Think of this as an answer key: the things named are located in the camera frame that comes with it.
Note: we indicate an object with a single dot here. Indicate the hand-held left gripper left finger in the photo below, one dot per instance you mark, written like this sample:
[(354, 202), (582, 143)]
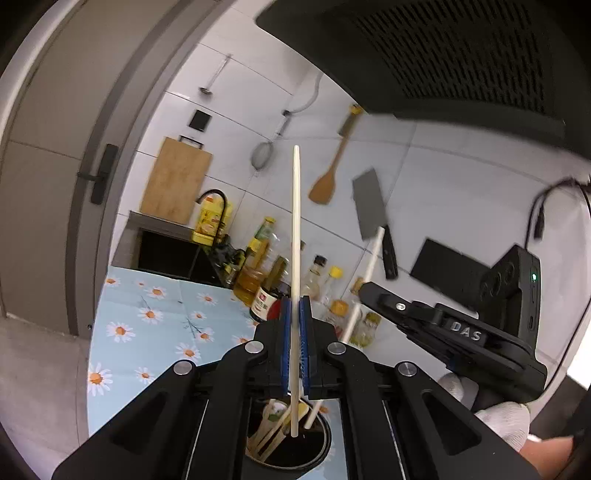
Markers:
[(286, 341)]

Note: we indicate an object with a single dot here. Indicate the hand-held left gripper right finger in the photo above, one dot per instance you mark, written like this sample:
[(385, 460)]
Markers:
[(303, 341)]

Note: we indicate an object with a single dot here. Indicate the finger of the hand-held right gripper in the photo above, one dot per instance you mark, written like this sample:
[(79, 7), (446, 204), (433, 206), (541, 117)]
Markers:
[(392, 304)]

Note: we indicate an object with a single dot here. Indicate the black cylindrical utensil holder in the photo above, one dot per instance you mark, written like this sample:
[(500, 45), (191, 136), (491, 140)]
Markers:
[(304, 450)]

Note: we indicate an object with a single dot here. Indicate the person's right forearm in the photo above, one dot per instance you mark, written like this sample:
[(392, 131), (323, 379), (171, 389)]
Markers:
[(549, 450)]

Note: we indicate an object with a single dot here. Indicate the person's right hand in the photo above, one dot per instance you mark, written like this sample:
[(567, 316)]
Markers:
[(503, 424)]

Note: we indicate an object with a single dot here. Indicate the row of condiment bottles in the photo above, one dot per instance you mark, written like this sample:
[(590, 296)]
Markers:
[(251, 281)]

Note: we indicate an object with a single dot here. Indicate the blue daisy print tablecloth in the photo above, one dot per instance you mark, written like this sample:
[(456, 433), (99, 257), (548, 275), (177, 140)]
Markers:
[(152, 341)]

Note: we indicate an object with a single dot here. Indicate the wooden spatula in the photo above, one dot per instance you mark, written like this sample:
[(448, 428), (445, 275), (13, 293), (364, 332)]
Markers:
[(323, 187)]

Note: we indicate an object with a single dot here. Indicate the yellow oil bottle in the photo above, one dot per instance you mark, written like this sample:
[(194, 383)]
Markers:
[(207, 221)]

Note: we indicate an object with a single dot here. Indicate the black sink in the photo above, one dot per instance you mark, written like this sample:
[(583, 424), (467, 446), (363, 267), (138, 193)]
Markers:
[(166, 254)]

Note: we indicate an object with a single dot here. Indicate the black faucet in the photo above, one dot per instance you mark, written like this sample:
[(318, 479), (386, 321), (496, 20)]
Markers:
[(225, 203)]

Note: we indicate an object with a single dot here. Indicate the metal mesh strainer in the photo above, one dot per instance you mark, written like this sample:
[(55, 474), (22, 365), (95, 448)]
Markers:
[(263, 157)]

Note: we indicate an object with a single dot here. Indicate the wooden cutting board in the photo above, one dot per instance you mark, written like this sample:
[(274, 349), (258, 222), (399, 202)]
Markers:
[(178, 182)]

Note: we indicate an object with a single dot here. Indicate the black range hood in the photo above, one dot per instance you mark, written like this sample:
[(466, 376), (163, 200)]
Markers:
[(438, 55)]

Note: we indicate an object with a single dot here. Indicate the steel ladle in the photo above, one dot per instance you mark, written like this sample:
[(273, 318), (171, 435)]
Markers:
[(205, 90)]

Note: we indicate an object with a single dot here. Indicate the grey door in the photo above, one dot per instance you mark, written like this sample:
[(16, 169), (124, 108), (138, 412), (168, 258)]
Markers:
[(46, 184)]

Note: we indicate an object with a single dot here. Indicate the black wall panel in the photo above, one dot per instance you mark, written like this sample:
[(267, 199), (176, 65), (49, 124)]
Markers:
[(448, 272)]

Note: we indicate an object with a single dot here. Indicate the black square wall socket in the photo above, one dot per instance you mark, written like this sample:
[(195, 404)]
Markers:
[(200, 121)]

